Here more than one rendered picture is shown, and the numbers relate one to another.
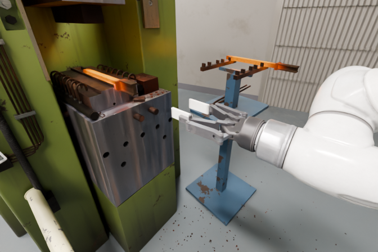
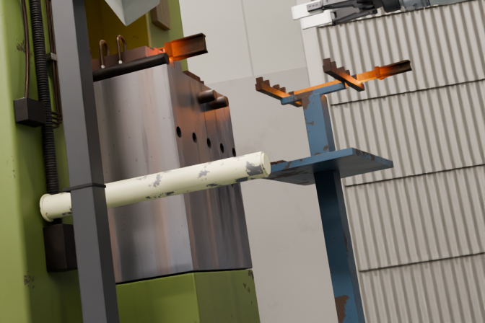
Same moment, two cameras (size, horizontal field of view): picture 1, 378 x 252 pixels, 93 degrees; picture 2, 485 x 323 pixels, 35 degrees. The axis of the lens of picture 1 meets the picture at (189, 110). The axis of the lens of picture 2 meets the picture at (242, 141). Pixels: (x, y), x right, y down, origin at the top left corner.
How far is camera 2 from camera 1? 151 cm
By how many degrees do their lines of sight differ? 44
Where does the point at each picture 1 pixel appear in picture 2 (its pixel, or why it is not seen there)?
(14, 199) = (27, 203)
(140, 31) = (149, 26)
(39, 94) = not seen: hidden behind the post
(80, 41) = not seen: hidden behind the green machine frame
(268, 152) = not seen: outside the picture
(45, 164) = (59, 166)
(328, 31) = (442, 134)
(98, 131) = (171, 81)
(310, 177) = not seen: outside the picture
